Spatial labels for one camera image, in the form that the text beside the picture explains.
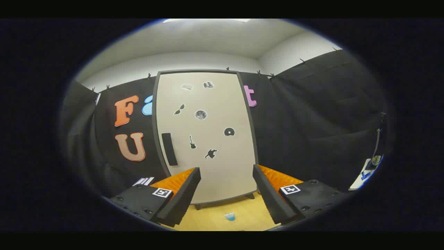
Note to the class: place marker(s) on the grey cabinet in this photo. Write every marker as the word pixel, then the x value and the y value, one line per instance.
pixel 155 118

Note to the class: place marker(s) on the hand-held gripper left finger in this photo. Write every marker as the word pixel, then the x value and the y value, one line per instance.
pixel 184 198

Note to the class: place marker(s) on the black backdrop cloth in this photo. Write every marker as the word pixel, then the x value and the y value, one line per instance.
pixel 312 121

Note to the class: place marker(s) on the white blue tube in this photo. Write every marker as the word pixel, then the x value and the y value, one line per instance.
pixel 230 216

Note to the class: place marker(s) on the ceiling light panel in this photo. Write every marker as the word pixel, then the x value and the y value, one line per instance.
pixel 208 20

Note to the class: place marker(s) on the small blue item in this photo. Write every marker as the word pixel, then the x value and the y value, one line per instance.
pixel 365 175

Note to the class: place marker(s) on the white spine book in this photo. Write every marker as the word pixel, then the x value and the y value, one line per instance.
pixel 143 181

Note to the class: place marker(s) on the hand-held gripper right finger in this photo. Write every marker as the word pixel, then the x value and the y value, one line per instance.
pixel 270 198

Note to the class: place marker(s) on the glass jar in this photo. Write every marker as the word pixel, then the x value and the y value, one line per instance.
pixel 376 160

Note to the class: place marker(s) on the light blue book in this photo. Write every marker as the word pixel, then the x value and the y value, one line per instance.
pixel 137 182

